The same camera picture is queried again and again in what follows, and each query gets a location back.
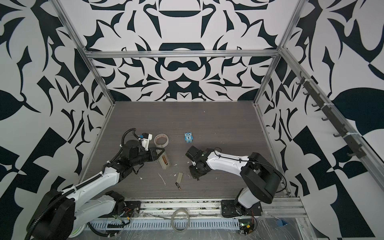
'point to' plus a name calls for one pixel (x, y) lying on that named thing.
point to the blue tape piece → (281, 223)
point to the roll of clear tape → (157, 145)
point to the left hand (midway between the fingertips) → (164, 147)
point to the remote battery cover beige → (179, 177)
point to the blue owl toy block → (188, 137)
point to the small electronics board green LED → (246, 226)
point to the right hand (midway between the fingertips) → (195, 173)
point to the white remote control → (164, 161)
